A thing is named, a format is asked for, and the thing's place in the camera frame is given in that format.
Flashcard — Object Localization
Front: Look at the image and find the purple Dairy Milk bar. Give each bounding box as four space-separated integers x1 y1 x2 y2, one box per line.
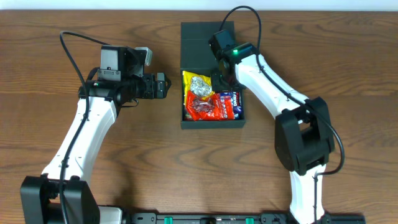
220 91 243 119

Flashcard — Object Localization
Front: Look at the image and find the yellow snack bag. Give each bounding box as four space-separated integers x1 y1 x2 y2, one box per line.
182 71 214 105

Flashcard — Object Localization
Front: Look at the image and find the red Haribo candy bag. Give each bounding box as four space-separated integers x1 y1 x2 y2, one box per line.
185 91 235 121

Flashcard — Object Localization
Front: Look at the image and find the dark green box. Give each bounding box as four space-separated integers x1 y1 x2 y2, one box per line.
180 22 246 129

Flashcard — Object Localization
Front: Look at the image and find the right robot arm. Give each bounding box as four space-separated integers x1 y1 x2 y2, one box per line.
209 30 335 223

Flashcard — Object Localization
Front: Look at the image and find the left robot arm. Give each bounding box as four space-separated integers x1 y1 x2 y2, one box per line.
20 45 171 223

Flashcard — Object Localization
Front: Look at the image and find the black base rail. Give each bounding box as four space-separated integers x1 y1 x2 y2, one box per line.
123 213 366 224

